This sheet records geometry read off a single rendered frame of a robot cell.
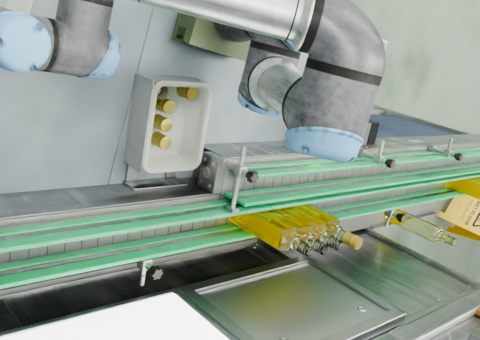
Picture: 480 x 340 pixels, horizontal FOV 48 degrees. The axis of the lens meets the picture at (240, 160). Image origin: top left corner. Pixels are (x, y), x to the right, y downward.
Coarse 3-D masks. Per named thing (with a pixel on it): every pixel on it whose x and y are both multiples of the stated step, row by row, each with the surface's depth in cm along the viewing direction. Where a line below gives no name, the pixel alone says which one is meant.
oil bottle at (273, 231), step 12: (240, 216) 144; (252, 216) 140; (264, 216) 139; (276, 216) 141; (252, 228) 141; (264, 228) 137; (276, 228) 134; (288, 228) 135; (264, 240) 138; (276, 240) 134; (288, 240) 133
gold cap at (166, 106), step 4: (156, 100) 132; (160, 100) 131; (164, 100) 130; (168, 100) 130; (156, 104) 131; (160, 104) 130; (164, 104) 129; (168, 104) 130; (172, 104) 131; (156, 108) 132; (160, 108) 131; (164, 108) 130; (168, 108) 130; (172, 108) 131; (164, 112) 130; (168, 112) 131
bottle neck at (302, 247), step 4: (296, 240) 132; (300, 240) 132; (292, 244) 133; (296, 244) 132; (300, 244) 131; (304, 244) 131; (308, 244) 131; (292, 248) 133; (296, 248) 132; (300, 248) 131; (304, 248) 130; (308, 248) 130; (312, 248) 131; (300, 252) 131; (304, 252) 130; (308, 252) 132; (312, 252) 131; (308, 256) 131
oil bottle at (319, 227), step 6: (282, 210) 149; (288, 210) 148; (294, 210) 149; (300, 210) 150; (294, 216) 145; (300, 216) 145; (306, 216) 146; (312, 216) 147; (306, 222) 143; (312, 222) 143; (318, 222) 144; (312, 228) 141; (318, 228) 141; (324, 228) 142; (318, 234) 140
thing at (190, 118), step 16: (176, 96) 136; (208, 96) 134; (160, 112) 135; (176, 112) 138; (192, 112) 138; (208, 112) 135; (176, 128) 140; (192, 128) 139; (144, 144) 127; (176, 144) 141; (192, 144) 139; (144, 160) 127; (160, 160) 136; (176, 160) 139; (192, 160) 139
